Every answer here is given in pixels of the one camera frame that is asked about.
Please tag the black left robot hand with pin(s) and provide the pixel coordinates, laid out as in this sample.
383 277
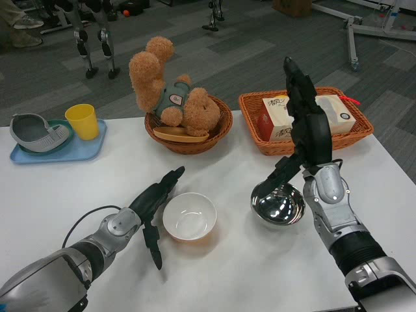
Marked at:
151 198

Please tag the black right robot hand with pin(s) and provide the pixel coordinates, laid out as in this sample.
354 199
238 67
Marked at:
315 139

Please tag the white ceramic bowl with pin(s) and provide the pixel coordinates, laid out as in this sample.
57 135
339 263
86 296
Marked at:
190 214

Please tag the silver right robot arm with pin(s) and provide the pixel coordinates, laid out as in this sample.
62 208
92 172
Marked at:
338 208

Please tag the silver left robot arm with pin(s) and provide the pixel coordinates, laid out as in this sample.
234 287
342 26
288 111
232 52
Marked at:
48 279

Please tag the shiny steel bowl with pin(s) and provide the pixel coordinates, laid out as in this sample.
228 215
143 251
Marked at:
279 208

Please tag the tissue box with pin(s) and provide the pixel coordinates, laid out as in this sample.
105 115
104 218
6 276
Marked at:
273 117

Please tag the round wicker basket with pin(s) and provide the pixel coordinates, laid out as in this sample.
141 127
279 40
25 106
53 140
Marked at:
188 148

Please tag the orange plastic plate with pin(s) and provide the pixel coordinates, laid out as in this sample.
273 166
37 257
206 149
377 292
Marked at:
172 134

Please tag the rectangular orange wicker basket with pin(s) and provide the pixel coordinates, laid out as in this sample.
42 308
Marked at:
250 110

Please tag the light blue plastic tray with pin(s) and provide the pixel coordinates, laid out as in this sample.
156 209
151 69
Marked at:
65 156

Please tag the brown teddy bear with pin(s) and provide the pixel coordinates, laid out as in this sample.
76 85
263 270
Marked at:
198 110

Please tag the yellow plastic cup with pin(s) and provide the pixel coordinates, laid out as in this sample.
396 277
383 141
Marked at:
83 123

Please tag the white metal gantry stand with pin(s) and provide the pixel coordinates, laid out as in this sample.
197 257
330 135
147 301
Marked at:
352 39

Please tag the open cardboard box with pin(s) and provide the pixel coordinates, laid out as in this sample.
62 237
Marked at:
292 8

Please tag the hanging black silver humanoid robot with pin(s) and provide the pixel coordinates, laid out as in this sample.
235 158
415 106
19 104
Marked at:
213 19

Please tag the silver standing humanoid robot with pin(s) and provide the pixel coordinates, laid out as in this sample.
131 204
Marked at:
104 32

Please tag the black floor case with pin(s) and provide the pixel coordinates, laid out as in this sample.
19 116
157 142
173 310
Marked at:
136 4

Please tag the seated person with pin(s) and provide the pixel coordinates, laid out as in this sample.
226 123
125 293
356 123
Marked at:
13 19

